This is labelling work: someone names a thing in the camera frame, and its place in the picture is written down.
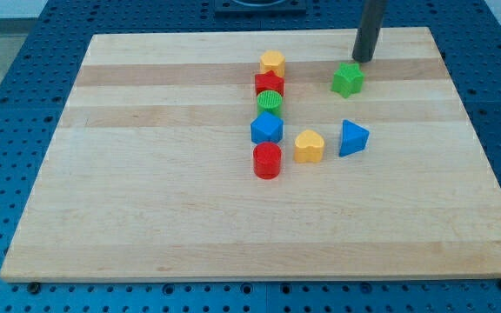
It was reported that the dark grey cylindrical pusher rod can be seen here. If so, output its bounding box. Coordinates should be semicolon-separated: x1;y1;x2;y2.
352;0;388;63

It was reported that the green star block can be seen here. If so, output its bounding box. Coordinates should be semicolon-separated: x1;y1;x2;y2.
331;63;364;98

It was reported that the red star block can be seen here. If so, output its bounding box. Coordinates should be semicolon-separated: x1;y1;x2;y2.
255;70;284;96

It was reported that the blue triangle block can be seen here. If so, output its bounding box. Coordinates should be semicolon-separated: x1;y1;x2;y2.
339;120;370;157

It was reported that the yellow hexagon block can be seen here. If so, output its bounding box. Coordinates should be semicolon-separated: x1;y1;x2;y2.
260;50;285;77

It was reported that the green cylinder block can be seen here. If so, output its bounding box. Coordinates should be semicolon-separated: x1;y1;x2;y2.
257;90;283;117

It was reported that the yellow heart block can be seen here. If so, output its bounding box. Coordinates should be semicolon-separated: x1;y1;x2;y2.
293;130;325;163

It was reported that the blue cube block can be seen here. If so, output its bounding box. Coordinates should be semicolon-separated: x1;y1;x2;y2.
250;111;284;144

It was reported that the red cylinder block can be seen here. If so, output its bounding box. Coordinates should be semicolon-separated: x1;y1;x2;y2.
253;142;282;179

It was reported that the wooden board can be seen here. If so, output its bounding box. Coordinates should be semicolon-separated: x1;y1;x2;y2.
0;27;501;283

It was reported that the black screw front left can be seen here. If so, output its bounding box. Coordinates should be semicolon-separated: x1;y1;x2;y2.
26;282;41;295

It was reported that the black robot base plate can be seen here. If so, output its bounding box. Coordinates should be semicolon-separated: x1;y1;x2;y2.
211;0;307;16

